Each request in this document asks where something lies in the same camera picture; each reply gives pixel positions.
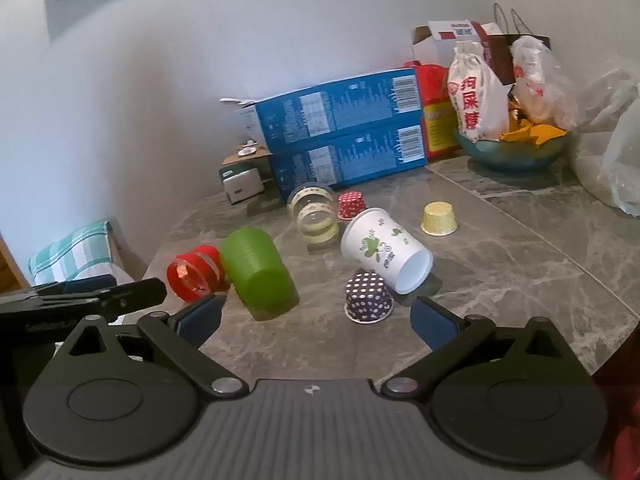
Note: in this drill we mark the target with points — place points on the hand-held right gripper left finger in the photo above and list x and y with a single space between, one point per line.
199 319

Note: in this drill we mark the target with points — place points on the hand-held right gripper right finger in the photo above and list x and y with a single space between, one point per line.
433 322

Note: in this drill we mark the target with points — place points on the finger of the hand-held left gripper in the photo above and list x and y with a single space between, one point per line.
131 294
92 281

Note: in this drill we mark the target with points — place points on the white paper cup green print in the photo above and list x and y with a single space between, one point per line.
381 247

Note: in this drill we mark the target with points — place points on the red striped clear cup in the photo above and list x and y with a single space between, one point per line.
192 275

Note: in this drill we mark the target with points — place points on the purple polka dot paper cup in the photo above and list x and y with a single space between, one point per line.
367 297

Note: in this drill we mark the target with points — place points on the green plastic cup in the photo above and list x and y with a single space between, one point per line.
257 270

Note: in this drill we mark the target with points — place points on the yellow paper cup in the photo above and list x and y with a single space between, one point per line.
440 219

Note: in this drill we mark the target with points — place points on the red polka dot paper cup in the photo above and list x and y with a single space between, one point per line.
351 205

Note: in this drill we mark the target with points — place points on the green checked cloth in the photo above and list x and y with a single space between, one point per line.
70 255

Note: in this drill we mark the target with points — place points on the small white device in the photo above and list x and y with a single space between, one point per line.
244 186

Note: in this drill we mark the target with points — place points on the clear glass jar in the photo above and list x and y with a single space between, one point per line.
315 210

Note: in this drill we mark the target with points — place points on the small brown cardboard box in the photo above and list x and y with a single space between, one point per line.
250 160

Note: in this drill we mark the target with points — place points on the teal bowl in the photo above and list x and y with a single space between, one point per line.
505 156

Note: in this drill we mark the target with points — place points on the blue cardboard box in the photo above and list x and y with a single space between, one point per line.
340 105
350 160

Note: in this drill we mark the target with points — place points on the red and yellow box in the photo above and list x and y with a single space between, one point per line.
440 125

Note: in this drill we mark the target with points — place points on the red cloth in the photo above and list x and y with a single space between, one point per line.
620 400

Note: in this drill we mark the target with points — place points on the yellow snack packets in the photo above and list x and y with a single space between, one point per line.
537 134

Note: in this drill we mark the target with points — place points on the large white plastic bag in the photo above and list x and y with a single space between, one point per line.
610 150

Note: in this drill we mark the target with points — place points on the clear plastic bag red print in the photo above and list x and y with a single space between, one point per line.
542 85

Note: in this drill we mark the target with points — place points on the dark paper carrier bag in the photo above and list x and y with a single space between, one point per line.
500 52

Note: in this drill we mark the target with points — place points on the white cardboard box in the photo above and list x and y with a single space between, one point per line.
435 42

